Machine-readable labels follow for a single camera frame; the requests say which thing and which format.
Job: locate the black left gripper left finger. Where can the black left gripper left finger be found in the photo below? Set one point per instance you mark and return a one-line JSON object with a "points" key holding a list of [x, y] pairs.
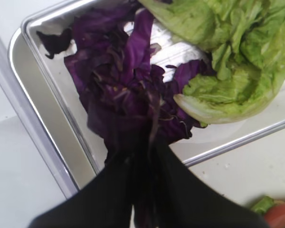
{"points": [[106, 202]]}

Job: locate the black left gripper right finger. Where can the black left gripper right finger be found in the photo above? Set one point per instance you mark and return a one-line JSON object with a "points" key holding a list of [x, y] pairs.
{"points": [[171, 196]]}

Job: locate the lettuce leaf under tomato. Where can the lettuce leaf under tomato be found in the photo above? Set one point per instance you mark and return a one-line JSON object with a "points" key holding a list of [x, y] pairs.
{"points": [[263, 205]]}

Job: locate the silver metal tray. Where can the silver metal tray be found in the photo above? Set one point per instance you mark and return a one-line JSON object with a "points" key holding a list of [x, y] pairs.
{"points": [[243, 160]]}

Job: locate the tomato slice on tray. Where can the tomato slice on tray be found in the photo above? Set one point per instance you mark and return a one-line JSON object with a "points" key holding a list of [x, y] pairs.
{"points": [[275, 217]]}

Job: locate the purple cabbage leaves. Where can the purple cabbage leaves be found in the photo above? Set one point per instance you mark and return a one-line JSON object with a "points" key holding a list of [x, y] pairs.
{"points": [[122, 92]]}

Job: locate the green lettuce leaves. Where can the green lettuce leaves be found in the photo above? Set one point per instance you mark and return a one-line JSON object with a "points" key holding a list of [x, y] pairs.
{"points": [[246, 42]]}

